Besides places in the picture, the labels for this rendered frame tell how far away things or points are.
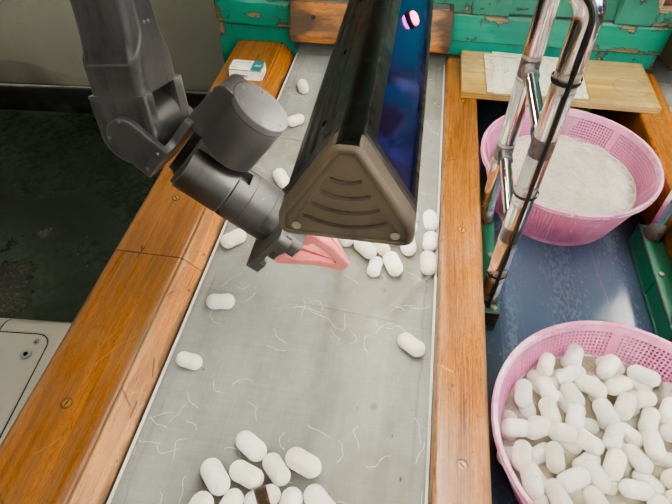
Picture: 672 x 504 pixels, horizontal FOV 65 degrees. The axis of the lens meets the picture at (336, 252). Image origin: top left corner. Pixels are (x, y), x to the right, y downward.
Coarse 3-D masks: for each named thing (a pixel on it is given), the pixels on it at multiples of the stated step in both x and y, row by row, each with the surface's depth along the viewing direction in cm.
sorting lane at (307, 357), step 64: (320, 64) 104; (192, 320) 63; (256, 320) 63; (320, 320) 63; (384, 320) 63; (192, 384) 58; (256, 384) 58; (320, 384) 58; (384, 384) 58; (192, 448) 53; (320, 448) 53; (384, 448) 53
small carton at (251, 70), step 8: (232, 64) 95; (240, 64) 95; (248, 64) 95; (256, 64) 95; (264, 64) 96; (232, 72) 95; (240, 72) 94; (248, 72) 94; (256, 72) 94; (264, 72) 96; (256, 80) 95
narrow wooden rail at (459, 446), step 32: (448, 64) 99; (448, 96) 92; (448, 128) 85; (448, 160) 80; (448, 192) 75; (448, 224) 71; (480, 224) 71; (448, 256) 67; (480, 256) 67; (448, 288) 64; (480, 288) 64; (448, 320) 60; (480, 320) 60; (448, 352) 58; (480, 352) 58; (448, 384) 55; (480, 384) 55; (448, 416) 53; (480, 416) 53; (448, 448) 51; (480, 448) 51; (448, 480) 49; (480, 480) 49
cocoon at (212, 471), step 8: (208, 464) 50; (216, 464) 50; (200, 472) 50; (208, 472) 50; (216, 472) 50; (224, 472) 50; (208, 480) 49; (216, 480) 49; (224, 480) 49; (208, 488) 49; (216, 488) 49; (224, 488) 49
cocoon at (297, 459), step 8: (296, 448) 51; (288, 456) 51; (296, 456) 50; (304, 456) 50; (312, 456) 51; (288, 464) 51; (296, 464) 50; (304, 464) 50; (312, 464) 50; (320, 464) 51; (304, 472) 50; (312, 472) 50
